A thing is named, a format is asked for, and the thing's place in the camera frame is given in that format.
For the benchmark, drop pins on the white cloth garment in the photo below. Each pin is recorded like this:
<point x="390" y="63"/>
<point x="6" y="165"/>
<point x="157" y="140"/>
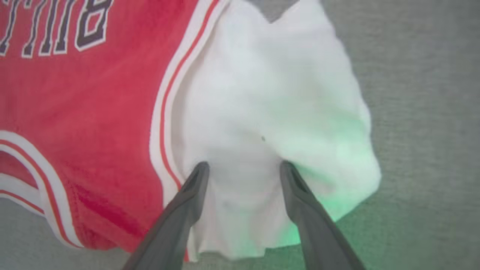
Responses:
<point x="431" y="150"/>

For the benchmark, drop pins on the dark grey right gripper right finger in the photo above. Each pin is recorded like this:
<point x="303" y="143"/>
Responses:
<point x="318" y="240"/>

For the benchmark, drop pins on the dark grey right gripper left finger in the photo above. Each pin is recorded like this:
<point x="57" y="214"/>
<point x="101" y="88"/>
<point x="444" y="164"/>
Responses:
<point x="176" y="228"/>

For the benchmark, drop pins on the red white basketball jersey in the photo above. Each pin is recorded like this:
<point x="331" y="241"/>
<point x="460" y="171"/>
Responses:
<point x="93" y="112"/>

